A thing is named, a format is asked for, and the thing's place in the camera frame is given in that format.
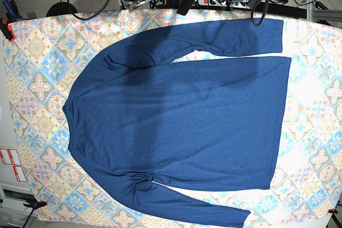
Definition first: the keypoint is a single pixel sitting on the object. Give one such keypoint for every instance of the black round base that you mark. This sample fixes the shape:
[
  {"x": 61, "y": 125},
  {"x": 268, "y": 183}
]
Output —
[{"x": 61, "y": 8}]

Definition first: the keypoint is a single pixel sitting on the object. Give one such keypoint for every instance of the red-white labels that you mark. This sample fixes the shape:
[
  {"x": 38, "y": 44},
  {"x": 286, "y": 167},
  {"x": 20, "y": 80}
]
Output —
[{"x": 10, "y": 157}]

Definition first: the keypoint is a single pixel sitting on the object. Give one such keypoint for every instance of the red-black clamp top left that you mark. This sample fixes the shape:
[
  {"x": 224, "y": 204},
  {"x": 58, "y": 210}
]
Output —
[{"x": 7, "y": 30}]

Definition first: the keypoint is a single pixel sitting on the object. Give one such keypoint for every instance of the clamp bottom right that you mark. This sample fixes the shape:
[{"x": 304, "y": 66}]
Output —
[{"x": 333, "y": 211}]

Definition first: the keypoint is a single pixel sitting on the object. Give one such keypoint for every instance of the aluminium frame right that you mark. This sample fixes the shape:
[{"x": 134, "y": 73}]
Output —
[{"x": 316, "y": 11}]

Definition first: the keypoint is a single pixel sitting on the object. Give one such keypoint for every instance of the blue clamp top left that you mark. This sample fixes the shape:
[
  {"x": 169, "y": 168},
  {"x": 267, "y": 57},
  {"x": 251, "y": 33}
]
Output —
[{"x": 12, "y": 11}]

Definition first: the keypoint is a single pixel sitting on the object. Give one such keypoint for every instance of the patterned tile tablecloth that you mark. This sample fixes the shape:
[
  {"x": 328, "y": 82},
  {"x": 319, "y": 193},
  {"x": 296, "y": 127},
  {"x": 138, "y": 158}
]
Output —
[{"x": 48, "y": 54}]

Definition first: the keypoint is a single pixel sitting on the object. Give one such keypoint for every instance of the black red-lettered bar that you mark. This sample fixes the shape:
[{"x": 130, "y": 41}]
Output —
[{"x": 184, "y": 6}]

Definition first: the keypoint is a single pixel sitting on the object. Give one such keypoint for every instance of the blue long-sleeve shirt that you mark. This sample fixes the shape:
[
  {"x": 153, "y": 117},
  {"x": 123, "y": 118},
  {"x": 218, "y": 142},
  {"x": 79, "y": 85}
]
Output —
[{"x": 197, "y": 106}]

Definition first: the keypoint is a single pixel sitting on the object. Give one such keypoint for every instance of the clamp bottom left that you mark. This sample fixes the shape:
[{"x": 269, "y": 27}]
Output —
[{"x": 34, "y": 204}]

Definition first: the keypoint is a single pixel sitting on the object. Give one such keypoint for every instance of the white power strip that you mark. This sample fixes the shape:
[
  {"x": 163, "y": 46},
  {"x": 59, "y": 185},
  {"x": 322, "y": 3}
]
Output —
[{"x": 224, "y": 3}]

